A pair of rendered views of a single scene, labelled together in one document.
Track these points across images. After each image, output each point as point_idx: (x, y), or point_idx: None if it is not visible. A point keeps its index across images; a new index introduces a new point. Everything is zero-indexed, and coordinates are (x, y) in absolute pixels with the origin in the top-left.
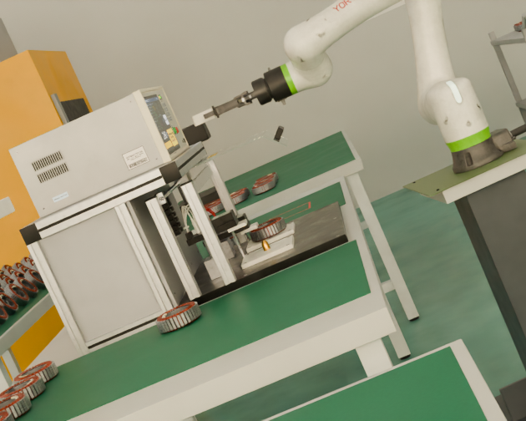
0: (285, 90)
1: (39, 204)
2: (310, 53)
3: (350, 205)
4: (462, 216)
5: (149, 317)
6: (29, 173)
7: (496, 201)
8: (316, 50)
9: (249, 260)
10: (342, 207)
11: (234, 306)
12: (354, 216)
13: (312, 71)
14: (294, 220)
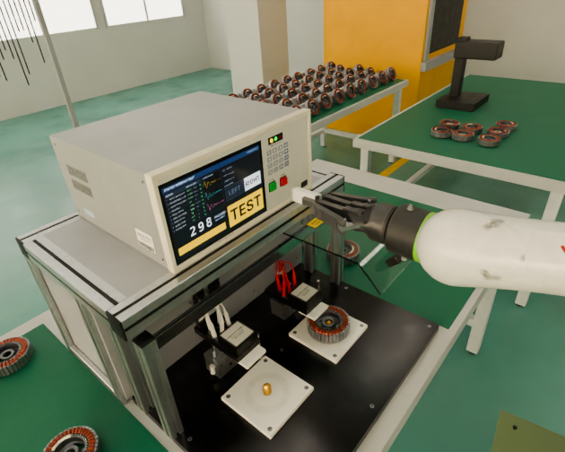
0: (405, 256)
1: (75, 204)
2: (447, 283)
3: (440, 350)
4: None
5: (105, 383)
6: (65, 171)
7: None
8: (462, 285)
9: (237, 394)
10: (436, 338)
11: None
12: (398, 417)
13: None
14: (386, 304)
